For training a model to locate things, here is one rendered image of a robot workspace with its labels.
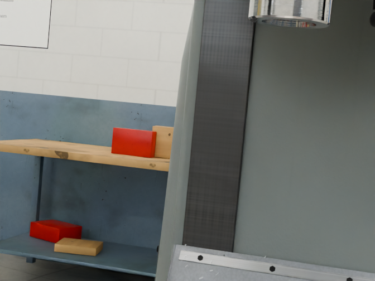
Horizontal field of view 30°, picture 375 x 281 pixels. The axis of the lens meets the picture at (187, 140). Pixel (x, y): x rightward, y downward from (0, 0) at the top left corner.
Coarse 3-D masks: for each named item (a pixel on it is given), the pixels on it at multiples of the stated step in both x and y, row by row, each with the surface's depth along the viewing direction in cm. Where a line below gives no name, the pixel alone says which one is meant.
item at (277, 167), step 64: (192, 64) 81; (256, 64) 79; (320, 64) 77; (192, 128) 81; (256, 128) 79; (320, 128) 77; (192, 192) 81; (256, 192) 79; (320, 192) 77; (320, 256) 77
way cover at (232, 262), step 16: (176, 256) 81; (192, 256) 80; (208, 256) 80; (224, 256) 79; (240, 256) 79; (256, 256) 79; (176, 272) 80; (192, 272) 80; (208, 272) 79; (224, 272) 79; (240, 272) 78; (256, 272) 78; (272, 272) 78; (288, 272) 77; (304, 272) 77; (320, 272) 77; (336, 272) 76; (352, 272) 76
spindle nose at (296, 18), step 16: (256, 0) 40; (272, 0) 39; (288, 0) 38; (304, 0) 38; (320, 0) 39; (256, 16) 40; (272, 16) 39; (288, 16) 38; (304, 16) 38; (320, 16) 39
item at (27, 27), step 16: (0, 0) 514; (16, 0) 510; (32, 0) 507; (48, 0) 504; (0, 16) 514; (16, 16) 511; (32, 16) 507; (48, 16) 504; (0, 32) 515; (16, 32) 511; (32, 32) 508; (48, 32) 504; (32, 48) 508; (48, 48) 505
